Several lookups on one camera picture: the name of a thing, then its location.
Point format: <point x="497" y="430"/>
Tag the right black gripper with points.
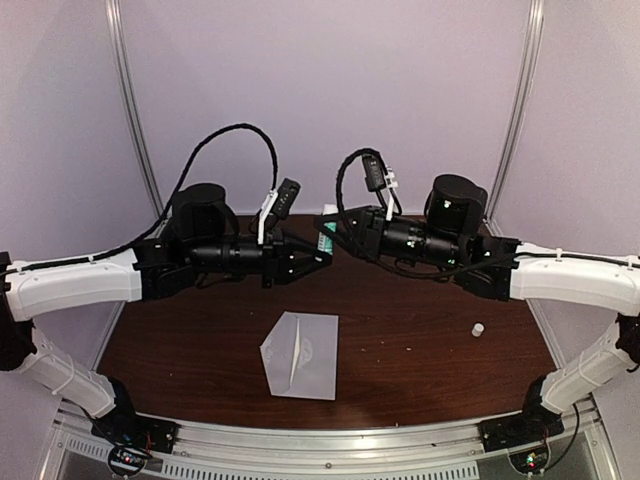
<point x="368" y="225"/>

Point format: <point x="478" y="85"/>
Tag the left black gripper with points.
<point x="278" y="264"/>

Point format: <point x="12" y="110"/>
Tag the white green glue stick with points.
<point x="325" y="243"/>

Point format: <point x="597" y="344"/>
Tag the grey envelope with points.
<point x="299" y="356"/>

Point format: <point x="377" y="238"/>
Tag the white glue stick cap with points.
<point x="477" y="329"/>

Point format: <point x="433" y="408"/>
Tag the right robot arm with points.
<point x="505" y="269"/>

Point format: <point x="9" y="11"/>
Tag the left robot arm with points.
<point x="201" y="237"/>

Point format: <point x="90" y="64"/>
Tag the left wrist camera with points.
<point x="278" y="203"/>

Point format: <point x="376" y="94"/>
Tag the right aluminium frame post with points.
<point x="527" y="69"/>

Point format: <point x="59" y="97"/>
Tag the aluminium frame post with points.
<point x="132" y="115"/>
<point x="527" y="69"/>

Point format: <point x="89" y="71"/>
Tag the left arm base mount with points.
<point x="132" y="453"/>

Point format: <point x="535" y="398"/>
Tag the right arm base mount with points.
<point x="525" y="440"/>

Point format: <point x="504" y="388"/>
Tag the left aluminium frame post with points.
<point x="132" y="115"/>

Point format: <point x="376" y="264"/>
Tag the front aluminium rail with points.
<point x="449" y="450"/>

